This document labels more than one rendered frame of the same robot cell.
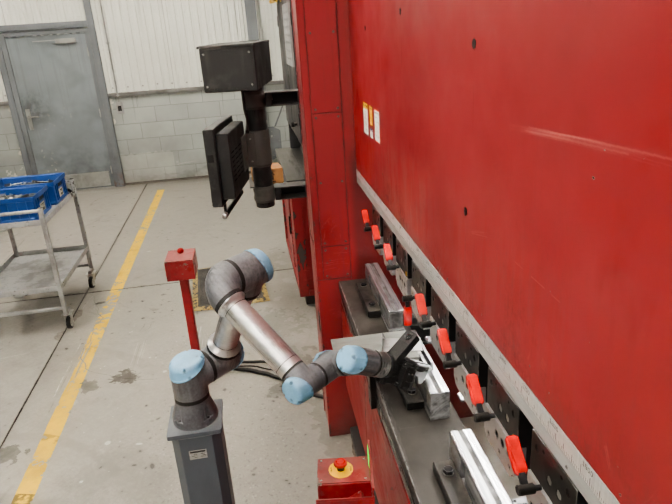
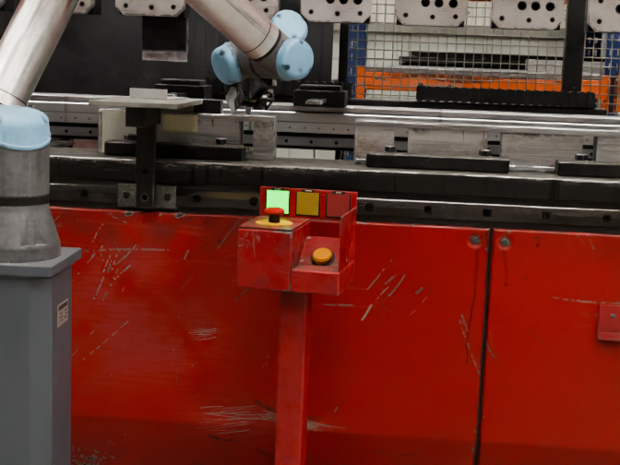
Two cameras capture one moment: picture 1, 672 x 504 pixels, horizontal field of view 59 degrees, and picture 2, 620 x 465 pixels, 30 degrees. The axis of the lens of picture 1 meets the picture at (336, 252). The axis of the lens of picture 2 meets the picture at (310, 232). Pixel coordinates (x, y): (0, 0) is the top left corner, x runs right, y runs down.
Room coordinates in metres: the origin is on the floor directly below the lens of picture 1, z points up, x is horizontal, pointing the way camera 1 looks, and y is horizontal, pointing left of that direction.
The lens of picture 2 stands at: (0.88, 2.19, 1.11)
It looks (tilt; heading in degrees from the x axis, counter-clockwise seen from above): 9 degrees down; 282
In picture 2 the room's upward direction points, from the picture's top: 2 degrees clockwise
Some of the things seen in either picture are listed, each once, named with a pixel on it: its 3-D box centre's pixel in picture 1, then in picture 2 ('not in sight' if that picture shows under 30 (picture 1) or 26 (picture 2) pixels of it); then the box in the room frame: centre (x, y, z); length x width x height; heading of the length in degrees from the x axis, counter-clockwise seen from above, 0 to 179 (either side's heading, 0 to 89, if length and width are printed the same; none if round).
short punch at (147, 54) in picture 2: not in sight; (164, 39); (1.73, -0.25, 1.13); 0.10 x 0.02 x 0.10; 7
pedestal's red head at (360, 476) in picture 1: (345, 489); (298, 239); (1.36, 0.02, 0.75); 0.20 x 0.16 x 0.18; 179
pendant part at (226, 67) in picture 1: (246, 134); not in sight; (2.92, 0.40, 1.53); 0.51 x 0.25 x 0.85; 177
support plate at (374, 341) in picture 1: (373, 349); (148, 101); (1.71, -0.10, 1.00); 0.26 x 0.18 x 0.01; 97
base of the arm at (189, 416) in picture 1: (193, 404); (11, 223); (1.71, 0.52, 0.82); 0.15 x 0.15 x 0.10
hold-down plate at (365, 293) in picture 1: (367, 298); not in sight; (2.32, -0.12, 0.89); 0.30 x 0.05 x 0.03; 7
